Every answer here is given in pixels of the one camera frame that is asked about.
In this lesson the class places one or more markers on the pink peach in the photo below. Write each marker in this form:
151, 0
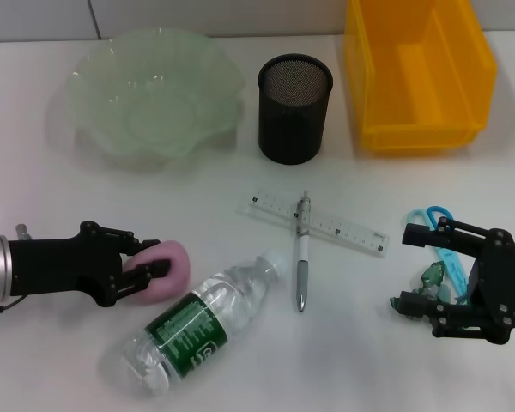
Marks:
178, 264

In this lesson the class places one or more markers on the transparent plastic ruler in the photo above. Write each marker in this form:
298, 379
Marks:
352, 232

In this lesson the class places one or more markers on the black mesh pen holder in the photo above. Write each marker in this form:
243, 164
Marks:
292, 124

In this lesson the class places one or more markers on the green glass fruit plate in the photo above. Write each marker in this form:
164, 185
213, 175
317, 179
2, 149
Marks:
154, 103

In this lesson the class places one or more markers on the green plastic wrapper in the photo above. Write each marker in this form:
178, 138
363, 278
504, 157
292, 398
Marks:
431, 274

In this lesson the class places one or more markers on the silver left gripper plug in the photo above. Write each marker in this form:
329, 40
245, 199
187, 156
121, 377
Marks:
22, 232

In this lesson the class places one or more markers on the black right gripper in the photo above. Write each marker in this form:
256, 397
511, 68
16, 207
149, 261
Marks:
506, 283

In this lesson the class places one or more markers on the clear green-label water bottle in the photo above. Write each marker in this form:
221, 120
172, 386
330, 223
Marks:
189, 322

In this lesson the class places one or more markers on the white grey ballpoint pen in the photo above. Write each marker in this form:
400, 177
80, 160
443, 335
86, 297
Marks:
301, 266

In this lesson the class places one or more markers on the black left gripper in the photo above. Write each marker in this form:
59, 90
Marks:
60, 266

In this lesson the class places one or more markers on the yellow plastic bin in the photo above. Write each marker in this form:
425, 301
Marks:
416, 107

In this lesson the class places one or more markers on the blue scissors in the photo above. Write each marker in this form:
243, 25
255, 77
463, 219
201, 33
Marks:
452, 266

